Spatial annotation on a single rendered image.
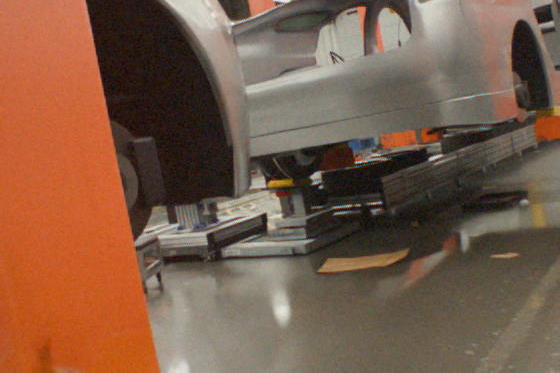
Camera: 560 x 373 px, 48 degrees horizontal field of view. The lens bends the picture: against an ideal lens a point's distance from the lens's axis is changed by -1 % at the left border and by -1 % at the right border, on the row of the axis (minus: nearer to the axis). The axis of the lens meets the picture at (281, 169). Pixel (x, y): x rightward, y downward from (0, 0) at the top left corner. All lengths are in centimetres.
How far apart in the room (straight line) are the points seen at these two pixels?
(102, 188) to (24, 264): 12
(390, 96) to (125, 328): 276
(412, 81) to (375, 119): 30
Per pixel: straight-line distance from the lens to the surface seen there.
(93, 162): 71
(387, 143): 727
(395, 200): 545
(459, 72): 331
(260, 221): 571
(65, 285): 68
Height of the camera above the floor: 89
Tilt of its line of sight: 3 degrees down
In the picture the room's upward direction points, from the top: 11 degrees counter-clockwise
